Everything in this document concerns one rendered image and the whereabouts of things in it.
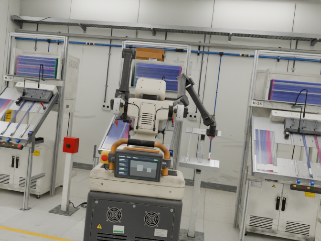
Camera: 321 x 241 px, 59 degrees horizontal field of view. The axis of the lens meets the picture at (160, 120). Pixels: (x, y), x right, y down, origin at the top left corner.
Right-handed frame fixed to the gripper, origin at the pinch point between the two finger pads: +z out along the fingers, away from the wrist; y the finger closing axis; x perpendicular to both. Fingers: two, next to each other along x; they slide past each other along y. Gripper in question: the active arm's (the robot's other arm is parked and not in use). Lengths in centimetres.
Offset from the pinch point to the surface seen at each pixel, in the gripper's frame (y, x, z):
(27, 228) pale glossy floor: 151, 92, 45
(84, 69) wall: 218, -193, 75
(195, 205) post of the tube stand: 7, 42, 49
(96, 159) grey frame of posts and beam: 107, 25, 23
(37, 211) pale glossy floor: 165, 65, 70
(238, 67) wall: -34, -206, 54
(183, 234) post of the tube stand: 15, 60, 73
